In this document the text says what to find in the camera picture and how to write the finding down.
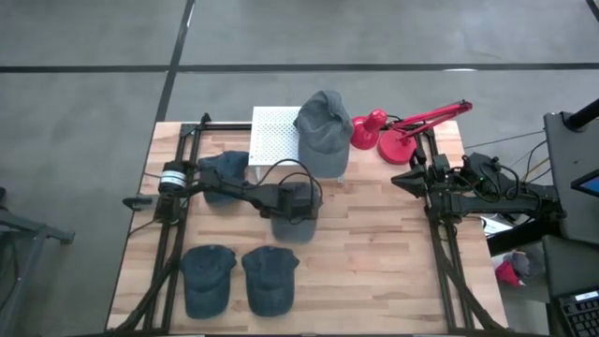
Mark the black right table frame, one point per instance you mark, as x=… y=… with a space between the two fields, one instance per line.
x=451 y=262

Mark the black table frame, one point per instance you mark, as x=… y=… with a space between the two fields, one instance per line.
x=161 y=262
x=451 y=262

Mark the red desk lamp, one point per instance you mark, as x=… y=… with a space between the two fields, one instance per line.
x=395 y=150

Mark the black workstation cart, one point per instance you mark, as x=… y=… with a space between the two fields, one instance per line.
x=571 y=154

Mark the navy blue baseball cap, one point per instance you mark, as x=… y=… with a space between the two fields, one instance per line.
x=270 y=285
x=229 y=164
x=208 y=285

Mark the grey cloth item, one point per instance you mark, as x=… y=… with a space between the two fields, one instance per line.
x=528 y=263

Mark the blue lit monitor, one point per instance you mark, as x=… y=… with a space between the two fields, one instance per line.
x=588 y=183

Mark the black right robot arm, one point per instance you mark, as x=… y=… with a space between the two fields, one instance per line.
x=491 y=203

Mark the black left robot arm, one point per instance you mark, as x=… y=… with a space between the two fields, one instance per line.
x=234 y=189

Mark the black bracket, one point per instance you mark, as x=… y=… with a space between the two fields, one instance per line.
x=135 y=202

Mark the black keyboard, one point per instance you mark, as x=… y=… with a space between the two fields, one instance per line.
x=580 y=313

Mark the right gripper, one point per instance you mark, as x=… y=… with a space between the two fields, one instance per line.
x=437 y=182

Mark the red cloth item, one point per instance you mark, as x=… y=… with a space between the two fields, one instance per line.
x=507 y=273

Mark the black left table frame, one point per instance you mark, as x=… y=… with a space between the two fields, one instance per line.
x=161 y=262

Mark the grey denim baseball cap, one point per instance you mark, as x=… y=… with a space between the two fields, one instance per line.
x=295 y=231
x=323 y=140

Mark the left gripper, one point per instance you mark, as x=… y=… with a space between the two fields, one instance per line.
x=299 y=201

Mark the white perforated metal rack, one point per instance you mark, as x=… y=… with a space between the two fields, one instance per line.
x=273 y=136

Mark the white paper sheet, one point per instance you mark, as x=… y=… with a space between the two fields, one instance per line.
x=496 y=225

